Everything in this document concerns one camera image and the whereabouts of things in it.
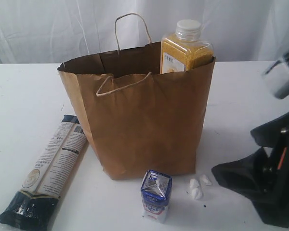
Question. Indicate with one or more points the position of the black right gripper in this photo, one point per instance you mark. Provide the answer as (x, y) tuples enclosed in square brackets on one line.
[(261, 177)]

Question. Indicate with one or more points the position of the yellow millet plastic bottle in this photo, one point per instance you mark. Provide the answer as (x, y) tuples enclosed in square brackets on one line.
[(184, 50)]

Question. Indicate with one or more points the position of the large brown paper bag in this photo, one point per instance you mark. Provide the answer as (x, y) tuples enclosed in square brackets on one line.
[(134, 117)]

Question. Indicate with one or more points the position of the blue white milk carton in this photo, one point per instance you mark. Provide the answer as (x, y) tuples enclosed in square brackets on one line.
[(156, 191)]

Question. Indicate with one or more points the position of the long noodle package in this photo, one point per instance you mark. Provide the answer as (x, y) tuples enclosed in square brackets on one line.
[(33, 206)]

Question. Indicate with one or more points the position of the white curtain backdrop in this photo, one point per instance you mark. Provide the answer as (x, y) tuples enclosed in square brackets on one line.
[(54, 31)]

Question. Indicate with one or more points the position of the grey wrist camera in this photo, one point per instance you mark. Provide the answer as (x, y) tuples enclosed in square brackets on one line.
[(276, 77)]

